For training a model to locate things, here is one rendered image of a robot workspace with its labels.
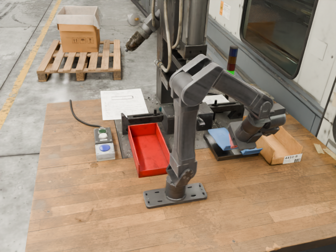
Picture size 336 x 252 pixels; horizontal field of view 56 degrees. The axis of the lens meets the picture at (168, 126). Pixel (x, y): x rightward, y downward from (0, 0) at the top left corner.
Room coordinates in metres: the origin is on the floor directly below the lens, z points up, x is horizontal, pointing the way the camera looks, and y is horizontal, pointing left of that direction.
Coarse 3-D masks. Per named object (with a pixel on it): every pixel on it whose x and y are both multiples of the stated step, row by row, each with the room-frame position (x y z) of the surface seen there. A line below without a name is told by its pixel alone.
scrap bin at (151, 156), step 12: (132, 132) 1.06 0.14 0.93; (144, 132) 1.07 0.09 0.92; (156, 132) 1.07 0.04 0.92; (132, 144) 0.93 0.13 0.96; (144, 144) 1.01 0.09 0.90; (156, 144) 1.01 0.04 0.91; (144, 156) 0.93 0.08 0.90; (156, 156) 0.93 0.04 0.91; (168, 156) 0.88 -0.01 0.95; (144, 168) 0.86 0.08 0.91; (156, 168) 0.83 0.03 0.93
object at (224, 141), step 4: (216, 128) 1.05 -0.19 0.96; (220, 128) 1.06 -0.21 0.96; (224, 128) 1.06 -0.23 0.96; (212, 132) 1.02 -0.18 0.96; (216, 132) 1.02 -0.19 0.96; (220, 132) 1.03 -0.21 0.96; (224, 132) 1.03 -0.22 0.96; (216, 136) 1.00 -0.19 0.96; (220, 136) 1.00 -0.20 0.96; (224, 136) 1.00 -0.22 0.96; (228, 136) 1.00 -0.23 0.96; (216, 140) 0.97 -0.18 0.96; (220, 140) 0.97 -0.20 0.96; (224, 140) 0.97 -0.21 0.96; (228, 140) 0.97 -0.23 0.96; (220, 144) 0.94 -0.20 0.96; (224, 144) 0.94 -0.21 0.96; (228, 144) 0.95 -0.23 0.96; (224, 148) 0.91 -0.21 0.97; (228, 148) 0.92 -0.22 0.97; (232, 148) 0.92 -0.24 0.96
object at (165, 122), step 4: (164, 116) 1.13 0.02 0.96; (200, 116) 1.13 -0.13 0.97; (204, 116) 1.13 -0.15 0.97; (208, 116) 1.14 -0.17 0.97; (212, 116) 1.14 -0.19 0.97; (164, 120) 1.13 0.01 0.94; (168, 120) 1.09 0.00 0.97; (172, 120) 1.10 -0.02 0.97; (204, 120) 1.13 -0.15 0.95; (208, 120) 1.14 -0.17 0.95; (164, 124) 1.13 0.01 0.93; (168, 124) 1.09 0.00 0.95; (172, 124) 1.10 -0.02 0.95; (196, 124) 1.14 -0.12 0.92; (208, 124) 1.14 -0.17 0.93; (164, 128) 1.12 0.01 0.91; (168, 128) 1.09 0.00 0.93; (172, 128) 1.10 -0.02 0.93; (196, 128) 1.14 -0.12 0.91; (200, 128) 1.13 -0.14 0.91; (204, 128) 1.13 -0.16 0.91; (208, 128) 1.14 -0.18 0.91; (168, 132) 1.09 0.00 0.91; (172, 132) 1.10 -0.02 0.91
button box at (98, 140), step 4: (72, 112) 1.23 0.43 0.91; (80, 120) 1.16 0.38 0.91; (88, 124) 1.13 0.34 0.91; (92, 124) 1.13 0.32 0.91; (96, 128) 1.07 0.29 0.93; (100, 128) 1.07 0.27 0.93; (104, 128) 1.07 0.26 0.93; (108, 128) 1.07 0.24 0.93; (96, 132) 1.04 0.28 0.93; (108, 132) 1.04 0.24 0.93; (96, 136) 1.01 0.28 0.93; (108, 136) 1.02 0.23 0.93; (96, 140) 0.99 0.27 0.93; (100, 140) 0.99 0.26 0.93; (104, 140) 0.99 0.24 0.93; (108, 140) 0.99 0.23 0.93; (112, 140) 1.00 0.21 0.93
